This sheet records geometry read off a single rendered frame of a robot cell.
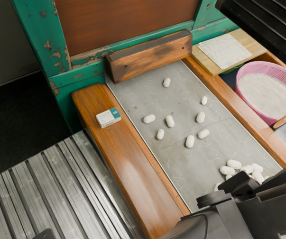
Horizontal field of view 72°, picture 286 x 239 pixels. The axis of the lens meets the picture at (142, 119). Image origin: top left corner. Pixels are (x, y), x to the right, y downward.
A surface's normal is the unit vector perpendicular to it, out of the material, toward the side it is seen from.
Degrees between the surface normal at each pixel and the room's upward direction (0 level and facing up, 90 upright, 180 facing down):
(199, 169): 0
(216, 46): 0
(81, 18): 90
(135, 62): 67
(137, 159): 0
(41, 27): 90
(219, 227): 31
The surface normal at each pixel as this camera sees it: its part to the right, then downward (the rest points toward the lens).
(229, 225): 0.58, -0.54
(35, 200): 0.11, -0.51
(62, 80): 0.52, 0.76
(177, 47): 0.52, 0.48
